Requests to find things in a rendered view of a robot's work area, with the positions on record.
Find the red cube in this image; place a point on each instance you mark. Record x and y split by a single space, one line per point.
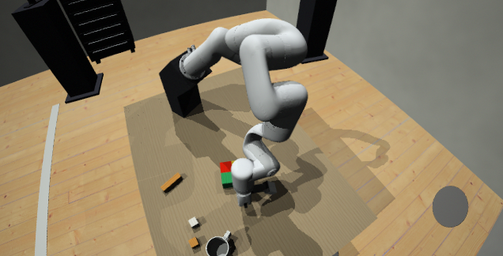
225 166

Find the green cube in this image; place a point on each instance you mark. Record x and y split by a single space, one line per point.
226 179

